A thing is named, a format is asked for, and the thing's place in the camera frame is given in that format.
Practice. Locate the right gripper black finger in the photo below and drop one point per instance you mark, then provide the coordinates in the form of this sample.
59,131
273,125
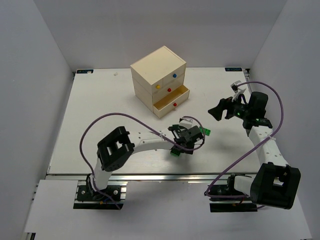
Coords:
215,112
223,105

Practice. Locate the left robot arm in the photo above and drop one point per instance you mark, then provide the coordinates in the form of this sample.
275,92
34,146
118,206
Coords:
115,149

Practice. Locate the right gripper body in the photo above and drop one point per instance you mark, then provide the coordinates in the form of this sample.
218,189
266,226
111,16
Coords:
229,109

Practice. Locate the green lego plate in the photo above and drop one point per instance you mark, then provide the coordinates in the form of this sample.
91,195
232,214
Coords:
207,132

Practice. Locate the cream drawer cabinet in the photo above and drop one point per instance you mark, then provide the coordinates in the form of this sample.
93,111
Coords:
152,68

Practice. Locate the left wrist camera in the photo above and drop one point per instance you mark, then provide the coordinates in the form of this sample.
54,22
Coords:
186,122

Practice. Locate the aluminium table rail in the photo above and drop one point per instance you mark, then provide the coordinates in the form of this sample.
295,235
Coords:
138,177

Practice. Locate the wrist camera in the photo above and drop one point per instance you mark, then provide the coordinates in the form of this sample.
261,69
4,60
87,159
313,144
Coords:
186,122
238,90

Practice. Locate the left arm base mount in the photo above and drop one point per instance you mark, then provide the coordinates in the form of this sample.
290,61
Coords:
87,198

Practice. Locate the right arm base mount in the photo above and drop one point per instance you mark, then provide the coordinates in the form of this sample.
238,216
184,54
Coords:
224,198

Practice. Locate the green lego brick front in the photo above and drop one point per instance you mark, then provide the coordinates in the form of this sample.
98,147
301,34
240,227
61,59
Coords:
175,152

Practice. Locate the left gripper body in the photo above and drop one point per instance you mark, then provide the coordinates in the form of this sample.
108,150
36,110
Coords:
182,136

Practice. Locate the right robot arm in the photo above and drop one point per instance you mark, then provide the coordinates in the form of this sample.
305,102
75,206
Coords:
276,182

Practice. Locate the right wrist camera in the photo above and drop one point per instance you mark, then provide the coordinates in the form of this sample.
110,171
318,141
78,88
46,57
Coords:
238,90

